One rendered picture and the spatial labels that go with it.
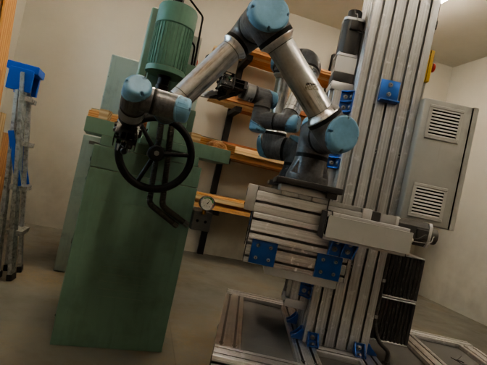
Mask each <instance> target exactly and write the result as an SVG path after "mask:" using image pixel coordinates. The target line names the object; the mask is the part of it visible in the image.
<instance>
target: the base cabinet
mask: <svg viewBox="0 0 487 365"><path fill-rule="evenodd" d="M196 192H197V188H191V187H187V186H184V185H179V186H177V187H175V188H173V189H172V190H168V191H167V195H166V201H165V202H166V205H167V206H168V207H170V209H172V210H173V211H174V212H175V213H177V214H179V216H181V217H182V218H184V219H185V220H186V221H188V222H189V224H190V221H191V215H192V211H193V205H194V201H195V197H196ZM147 194H148V192H146V191H143V190H139V189H137V188H135V187H133V186H132V185H131V184H130V183H128V182H127V181H126V180H125V179H124V177H123V176H122V175H121V174H120V172H115V171H111V170H107V169H101V168H97V167H91V166H90V167H89V168H88V174H87V176H86V182H85V185H84V189H83V194H82V198H81V202H80V208H79V212H78V218H77V221H76V225H75V231H74V234H73V238H72V240H71V243H72V244H71V247H70V253H69V257H68V260H67V266H66V270H65V274H64V279H63V283H62V289H61V293H60V296H59V302H58V306H57V312H56V314H55V320H54V326H53V330H52V334H51V339H50V343H49V344H50V345H68V346H78V347H89V348H109V349H120V350H131V351H151V352H162V347H163V343H164V340H165V334H166V330H167V324H168V320H169V317H170V311H171V307H172V301H173V297H174V294H175V288H176V284H177V280H178V274H179V271H180V265H181V261H182V257H183V251H184V248H185V244H186V238H187V234H188V228H189V226H188V227H184V226H183V225H181V224H180V223H179V222H178V223H179V226H178V227H177V228H174V227H173V226H171V224H169V223H168V222H167V221H165V220H164V219H163V218H162V217H160V216H159V215H158V214H157V213H155V211H153V210H152V209H150V208H149V205H147V200H146V199H147Z"/></svg>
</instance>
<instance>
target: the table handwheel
mask: <svg viewBox="0 0 487 365"><path fill-rule="evenodd" d="M151 121H157V120H156V119H155V117H154V115H152V114H147V115H144V117H143V120H142V123H141V125H142V126H141V128H142V129H143V131H142V132H143V134H144V136H145V138H146V140H147V142H148V144H149V146H150V147H149V149H148V151H147V152H146V155H147V156H148V158H149V160H148V161H147V163H146V165H145V167H144V168H143V169H142V171H141V173H140V174H139V176H138V177H137V178H136V179H135V178H134V176H132V174H131V173H129V171H128V169H127V168H126V166H125V163H124V160H123V156H122V154H121V153H120V149H121V148H123V147H122V146H121V145H120V146H119V148H118V150H117V143H115V162H116V165H117V168H118V170H119V172H120V174H121V175H122V176H123V177H124V179H125V180H126V181H127V182H128V183H130V184H131V185H132V186H133V187H135V188H137V189H139V190H143V191H146V192H150V193H161V192H165V191H168V190H172V189H173V188H175V187H177V186H179V184H181V183H182V182H183V181H184V180H185V179H186V178H187V176H188V175H189V174H190V172H191V170H192V167H193V163H194V159H195V148H194V144H193V140H192V138H191V136H190V134H189V132H188V131H187V129H186V128H185V127H184V126H183V125H182V124H181V123H179V122H173V123H171V124H170V125H171V126H173V127H174V128H175V129H176V130H177V131H178V132H179V133H180V134H181V135H182V136H183V139H184V141H185V142H186V146H187V152H188V153H175V152H167V151H165V150H164V149H163V147H161V146H158V145H154V144H153V142H152V140H151V138H150V136H149V134H148V133H147V131H146V128H145V127H144V125H143V123H145V122H151ZM164 156H176V157H186V158H187V161H186V165H185V167H184V169H183V171H182V172H181V173H180V174H179V175H178V176H177V177H176V178H175V179H174V180H172V181H171V182H168V183H165V184H163V185H148V184H146V183H143V182H141V179H142V177H143V176H144V175H145V173H146V171H147V170H148V168H149V167H150V166H151V164H152V163H153V161H161V160H162V159H163V158H164Z"/></svg>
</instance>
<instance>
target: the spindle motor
mask: <svg viewBox="0 0 487 365"><path fill-rule="evenodd" d="M197 20H198V15H197V12H196V10H195V9H194V8H192V7H190V6H189V5H187V4H184V3H182V2H179V1H173V0H165V1H163V2H162V3H161V4H160V5H159V9H158V12H157V18H156V22H155V26H154V32H153V36H152V40H151V45H150V49H149V55H148V59H147V62H146V68H145V71H146V72H147V73H149V74H150V75H153V76H154V77H157V75H158V74H161V75H166V76H169V77H171V81H172V82H180V81H181V80H182V79H183V78H184V77H185V74H186V69H187V65H188V59H189V56H190V52H191V46H192V42H193V36H194V33H195V29H196V24H197Z"/></svg>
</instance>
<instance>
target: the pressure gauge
mask: <svg viewBox="0 0 487 365"><path fill-rule="evenodd" d="M208 202H209V203H208ZM207 203H208V204H207ZM199 206H200V207H201V208H202V213H201V214H204V215H205V214H206V211H210V210H212V209H213V208H214V206H215V200H214V199H213V197H211V196H202V197H201V198H200V200H199Z"/></svg>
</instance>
